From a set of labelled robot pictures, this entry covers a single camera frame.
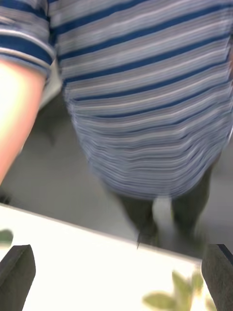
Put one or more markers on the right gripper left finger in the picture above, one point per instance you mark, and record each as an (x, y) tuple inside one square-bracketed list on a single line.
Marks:
[(14, 279)]

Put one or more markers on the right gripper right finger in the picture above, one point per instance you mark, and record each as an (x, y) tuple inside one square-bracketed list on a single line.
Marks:
[(221, 279)]

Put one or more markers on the person's forearm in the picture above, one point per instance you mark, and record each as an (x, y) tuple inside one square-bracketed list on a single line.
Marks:
[(14, 109)]

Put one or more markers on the pale green leaf twig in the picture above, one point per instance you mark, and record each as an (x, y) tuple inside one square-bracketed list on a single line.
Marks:
[(182, 289)]

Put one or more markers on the single loose green leaf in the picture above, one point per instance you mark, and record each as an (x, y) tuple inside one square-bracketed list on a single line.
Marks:
[(5, 238)]

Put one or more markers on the person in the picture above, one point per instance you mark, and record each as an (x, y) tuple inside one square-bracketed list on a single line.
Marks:
[(145, 97)]

